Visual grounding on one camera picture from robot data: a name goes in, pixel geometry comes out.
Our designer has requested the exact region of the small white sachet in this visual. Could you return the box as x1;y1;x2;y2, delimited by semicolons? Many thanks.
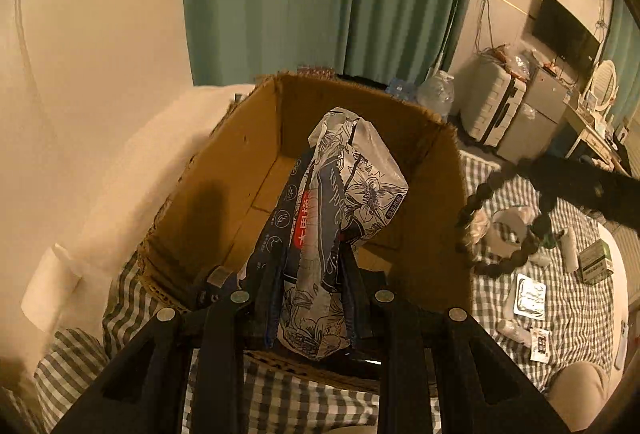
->
529;328;551;362

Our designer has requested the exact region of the clear plastic wrapper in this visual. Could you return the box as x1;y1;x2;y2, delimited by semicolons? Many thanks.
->
462;209;493;255

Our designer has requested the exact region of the white quilt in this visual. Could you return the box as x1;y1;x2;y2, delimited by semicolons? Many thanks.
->
597;219;633;370

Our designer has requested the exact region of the white hard-shell suitcase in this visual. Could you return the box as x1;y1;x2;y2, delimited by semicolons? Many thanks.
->
460;57;528;147

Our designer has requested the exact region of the white oval vanity mirror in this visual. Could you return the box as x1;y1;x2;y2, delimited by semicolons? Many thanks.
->
587;60;621;112

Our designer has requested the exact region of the clear plastic bag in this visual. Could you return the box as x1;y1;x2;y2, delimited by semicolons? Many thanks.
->
505;47;537;76

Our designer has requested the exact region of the dark bead bracelet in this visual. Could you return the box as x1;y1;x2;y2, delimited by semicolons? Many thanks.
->
455;167;556;277

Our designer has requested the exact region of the small white bottle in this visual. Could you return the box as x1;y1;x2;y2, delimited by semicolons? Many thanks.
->
496;319;533;347

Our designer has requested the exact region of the green and white box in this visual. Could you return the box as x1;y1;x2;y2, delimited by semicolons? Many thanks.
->
577;239;615;285

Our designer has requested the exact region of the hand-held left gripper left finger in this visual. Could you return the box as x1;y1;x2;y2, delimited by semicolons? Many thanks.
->
50;259;296;434

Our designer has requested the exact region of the white tape roll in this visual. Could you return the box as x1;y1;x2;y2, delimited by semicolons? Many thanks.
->
487;209;531;256

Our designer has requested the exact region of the wall cable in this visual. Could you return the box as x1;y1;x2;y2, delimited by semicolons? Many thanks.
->
475;0;497;58

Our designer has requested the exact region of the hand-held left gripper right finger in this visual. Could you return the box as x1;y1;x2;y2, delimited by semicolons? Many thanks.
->
340;239;571;434

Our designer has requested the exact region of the white tube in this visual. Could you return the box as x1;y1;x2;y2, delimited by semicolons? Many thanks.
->
560;228;582;273

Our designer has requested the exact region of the silver blister pack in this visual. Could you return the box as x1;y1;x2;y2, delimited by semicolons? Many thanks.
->
510;273;548;317

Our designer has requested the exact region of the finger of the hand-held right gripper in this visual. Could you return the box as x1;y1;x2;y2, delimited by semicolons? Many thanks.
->
517;157;608;215

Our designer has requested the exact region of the beige pillow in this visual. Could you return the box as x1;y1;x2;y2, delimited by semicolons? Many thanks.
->
545;361;613;434

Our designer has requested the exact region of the narrow green curtain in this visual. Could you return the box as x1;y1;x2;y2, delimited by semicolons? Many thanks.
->
600;0;640;127

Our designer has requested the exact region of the large clear water bottle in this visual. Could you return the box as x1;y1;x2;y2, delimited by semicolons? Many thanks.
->
416;70;456;120

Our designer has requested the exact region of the pack of blue bottles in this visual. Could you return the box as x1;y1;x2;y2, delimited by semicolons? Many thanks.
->
385;77;418;100

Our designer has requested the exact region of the brown cardboard box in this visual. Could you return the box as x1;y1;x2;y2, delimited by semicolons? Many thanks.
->
137;72;473;395

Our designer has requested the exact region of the black wall television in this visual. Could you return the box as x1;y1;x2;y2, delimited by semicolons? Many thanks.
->
530;0;601;65

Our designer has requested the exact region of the floral printed tissue pack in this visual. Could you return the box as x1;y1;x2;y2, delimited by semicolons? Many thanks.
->
235;107;410;360

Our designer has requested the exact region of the wooden dressing table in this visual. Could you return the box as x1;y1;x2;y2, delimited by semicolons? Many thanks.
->
565;102;633;175

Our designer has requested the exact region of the grey mini fridge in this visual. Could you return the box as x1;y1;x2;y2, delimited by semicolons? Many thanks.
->
497;64;581;165

